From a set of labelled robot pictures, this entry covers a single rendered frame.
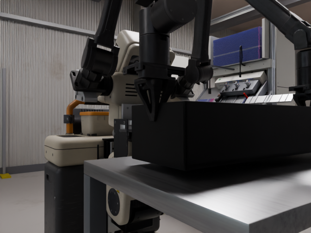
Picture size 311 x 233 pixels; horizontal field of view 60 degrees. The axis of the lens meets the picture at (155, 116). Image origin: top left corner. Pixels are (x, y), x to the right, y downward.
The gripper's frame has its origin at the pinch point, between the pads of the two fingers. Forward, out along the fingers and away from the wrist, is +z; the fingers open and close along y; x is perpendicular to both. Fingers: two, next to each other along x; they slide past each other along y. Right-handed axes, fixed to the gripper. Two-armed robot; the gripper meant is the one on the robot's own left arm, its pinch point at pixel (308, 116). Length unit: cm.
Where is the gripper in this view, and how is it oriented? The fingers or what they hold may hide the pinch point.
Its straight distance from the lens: 94.3
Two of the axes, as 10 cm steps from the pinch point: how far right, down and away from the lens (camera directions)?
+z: 0.2, 10.0, -0.2
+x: -5.6, 0.3, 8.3
